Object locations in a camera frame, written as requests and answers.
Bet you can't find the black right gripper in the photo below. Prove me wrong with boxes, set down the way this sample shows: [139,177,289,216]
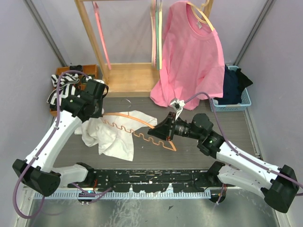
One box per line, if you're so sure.
[148,111,203,141]

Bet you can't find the orange hanger with metal hook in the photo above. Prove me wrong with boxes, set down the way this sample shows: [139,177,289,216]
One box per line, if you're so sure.
[101,98,178,152]

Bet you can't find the white t shirt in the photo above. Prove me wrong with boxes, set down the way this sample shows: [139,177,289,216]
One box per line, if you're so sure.
[74,110,157,161]

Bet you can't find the yellow hanger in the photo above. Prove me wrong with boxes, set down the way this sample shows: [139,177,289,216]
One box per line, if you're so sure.
[158,1,162,70]

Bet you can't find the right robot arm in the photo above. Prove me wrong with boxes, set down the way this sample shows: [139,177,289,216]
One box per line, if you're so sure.
[148,112,299,213]

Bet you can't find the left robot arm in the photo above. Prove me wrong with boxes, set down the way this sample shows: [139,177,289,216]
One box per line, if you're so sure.
[12,79,108,197]

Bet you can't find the black white striped shirt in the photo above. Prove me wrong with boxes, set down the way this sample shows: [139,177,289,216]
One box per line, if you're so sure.
[47,73,80,108]

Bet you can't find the pink t shirt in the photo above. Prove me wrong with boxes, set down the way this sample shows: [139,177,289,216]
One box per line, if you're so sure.
[150,0,225,110]

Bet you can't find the light pink hanger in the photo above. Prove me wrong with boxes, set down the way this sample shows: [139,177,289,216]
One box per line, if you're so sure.
[150,0,156,67]

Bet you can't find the natural wood hanger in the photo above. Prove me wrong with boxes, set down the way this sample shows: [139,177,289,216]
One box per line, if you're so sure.
[187,0,214,31]

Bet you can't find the green hanger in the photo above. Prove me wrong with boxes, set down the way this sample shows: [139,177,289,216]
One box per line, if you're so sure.
[155,0,160,70]

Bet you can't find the green black rolled socks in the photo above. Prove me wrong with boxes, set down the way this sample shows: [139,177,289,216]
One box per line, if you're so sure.
[81,74,95,84]

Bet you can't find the wooden clothes rack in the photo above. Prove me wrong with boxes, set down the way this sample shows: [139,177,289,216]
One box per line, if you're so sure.
[74,0,214,93]

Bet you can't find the orange wooden organizer tray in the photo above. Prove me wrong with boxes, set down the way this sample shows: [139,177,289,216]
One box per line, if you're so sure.
[50,64,99,117]

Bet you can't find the dark navy garment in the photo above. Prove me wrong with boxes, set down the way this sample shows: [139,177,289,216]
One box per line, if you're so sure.
[215,65,242,105]

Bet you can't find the blue plastic basket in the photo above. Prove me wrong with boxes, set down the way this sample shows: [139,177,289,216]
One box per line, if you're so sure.
[210,66,251,112]

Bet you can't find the black garment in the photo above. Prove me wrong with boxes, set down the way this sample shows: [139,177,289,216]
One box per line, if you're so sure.
[236,68,253,92]

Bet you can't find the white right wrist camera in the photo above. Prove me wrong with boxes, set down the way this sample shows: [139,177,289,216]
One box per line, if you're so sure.
[170,98,185,120]

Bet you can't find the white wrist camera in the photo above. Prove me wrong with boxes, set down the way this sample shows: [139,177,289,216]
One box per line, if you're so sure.
[170,98,185,120]
[94,79,105,84]

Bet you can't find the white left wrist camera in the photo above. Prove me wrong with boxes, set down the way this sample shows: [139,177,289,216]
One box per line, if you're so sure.
[94,79,105,84]

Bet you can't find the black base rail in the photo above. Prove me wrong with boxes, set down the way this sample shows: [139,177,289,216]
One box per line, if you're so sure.
[68,169,222,195]

